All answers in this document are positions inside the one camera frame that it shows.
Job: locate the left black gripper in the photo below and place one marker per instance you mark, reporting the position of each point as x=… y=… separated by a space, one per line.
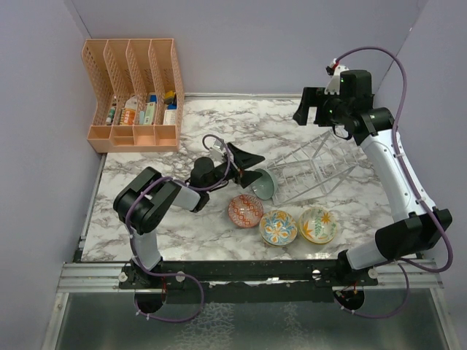
x=242 y=160

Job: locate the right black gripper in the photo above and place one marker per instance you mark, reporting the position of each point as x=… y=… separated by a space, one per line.
x=312 y=98

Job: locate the teal ceramic bowl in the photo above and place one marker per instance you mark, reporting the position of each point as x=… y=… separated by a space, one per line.
x=266 y=186

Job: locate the red patterned bowl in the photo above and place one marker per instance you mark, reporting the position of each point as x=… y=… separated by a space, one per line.
x=245 y=211

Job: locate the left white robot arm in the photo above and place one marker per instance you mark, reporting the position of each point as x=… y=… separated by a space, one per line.
x=143 y=203

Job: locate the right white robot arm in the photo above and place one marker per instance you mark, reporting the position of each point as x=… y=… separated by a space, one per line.
x=417 y=225

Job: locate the blue orange floral bowl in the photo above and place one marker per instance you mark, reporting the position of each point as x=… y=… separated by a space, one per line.
x=278 y=228

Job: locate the white flat packet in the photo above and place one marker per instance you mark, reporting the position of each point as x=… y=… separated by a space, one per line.
x=170 y=117

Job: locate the yellow leaf patterned bowl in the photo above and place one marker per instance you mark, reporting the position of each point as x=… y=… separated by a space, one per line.
x=318 y=226

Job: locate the yellow black toy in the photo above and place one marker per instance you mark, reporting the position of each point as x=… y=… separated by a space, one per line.
x=170 y=98

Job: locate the teal white box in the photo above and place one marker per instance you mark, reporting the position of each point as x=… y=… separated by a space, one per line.
x=147 y=116

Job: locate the orange white box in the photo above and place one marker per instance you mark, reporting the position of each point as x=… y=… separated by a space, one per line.
x=128 y=112

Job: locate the peach plastic desk organizer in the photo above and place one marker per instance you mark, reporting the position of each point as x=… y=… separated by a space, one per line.
x=121 y=68

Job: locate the small bottles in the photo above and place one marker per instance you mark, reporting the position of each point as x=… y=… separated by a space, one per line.
x=111 y=114

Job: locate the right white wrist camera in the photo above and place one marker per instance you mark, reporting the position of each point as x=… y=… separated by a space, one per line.
x=334 y=70

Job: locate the white wire dish rack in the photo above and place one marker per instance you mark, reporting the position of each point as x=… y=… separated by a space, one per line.
x=314 y=169

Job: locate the black mounting base rail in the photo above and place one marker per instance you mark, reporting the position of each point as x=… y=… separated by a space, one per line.
x=244 y=281

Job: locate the aluminium frame rail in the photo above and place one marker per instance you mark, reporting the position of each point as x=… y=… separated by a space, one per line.
x=104 y=277

